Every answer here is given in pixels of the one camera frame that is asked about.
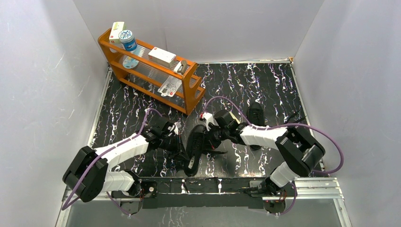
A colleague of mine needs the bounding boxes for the black canvas shoe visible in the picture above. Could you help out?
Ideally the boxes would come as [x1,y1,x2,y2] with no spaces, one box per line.
[246,102,265,151]
[182,124,228,177]

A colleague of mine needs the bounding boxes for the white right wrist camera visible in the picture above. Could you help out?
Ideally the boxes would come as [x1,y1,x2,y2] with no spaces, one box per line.
[200,112,217,131]

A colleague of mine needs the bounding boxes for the light blue round disc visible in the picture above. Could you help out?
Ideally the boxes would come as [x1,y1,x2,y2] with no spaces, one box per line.
[122,56,139,69]

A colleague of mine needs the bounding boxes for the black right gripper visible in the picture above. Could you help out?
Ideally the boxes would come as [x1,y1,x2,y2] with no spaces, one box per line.
[202,123,229,149]

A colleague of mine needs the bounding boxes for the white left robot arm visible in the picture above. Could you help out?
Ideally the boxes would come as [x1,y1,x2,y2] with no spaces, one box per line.
[62,117,187,202]

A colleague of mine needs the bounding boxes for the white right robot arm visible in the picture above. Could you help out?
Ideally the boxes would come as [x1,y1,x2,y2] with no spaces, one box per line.
[200,110,325,196]

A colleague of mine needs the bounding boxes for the clear plastic packet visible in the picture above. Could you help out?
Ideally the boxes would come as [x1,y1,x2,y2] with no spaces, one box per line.
[158,76,182,97]

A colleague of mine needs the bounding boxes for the white yellow carton box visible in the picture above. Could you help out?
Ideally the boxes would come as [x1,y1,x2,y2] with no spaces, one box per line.
[109,21,125,44]

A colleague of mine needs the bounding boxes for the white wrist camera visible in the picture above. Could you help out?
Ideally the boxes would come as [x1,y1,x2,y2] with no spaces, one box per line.
[200,112,217,131]
[167,122,181,136]

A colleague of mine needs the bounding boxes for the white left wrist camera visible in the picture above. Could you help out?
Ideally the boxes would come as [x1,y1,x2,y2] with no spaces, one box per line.
[167,122,181,136]

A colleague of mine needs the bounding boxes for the blue lidded round jar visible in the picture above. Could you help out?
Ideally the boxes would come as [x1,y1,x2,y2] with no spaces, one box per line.
[118,30,137,52]

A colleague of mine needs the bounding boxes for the aluminium frame rail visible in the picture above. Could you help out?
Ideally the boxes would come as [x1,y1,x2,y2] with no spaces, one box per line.
[62,177,345,203]

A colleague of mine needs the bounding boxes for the white rectangular box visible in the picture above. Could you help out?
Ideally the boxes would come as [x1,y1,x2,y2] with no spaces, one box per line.
[148,47,176,68]

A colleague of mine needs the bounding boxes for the orange wooden shelf rack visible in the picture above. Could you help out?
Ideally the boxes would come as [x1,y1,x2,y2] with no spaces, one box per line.
[98,29,205,115]

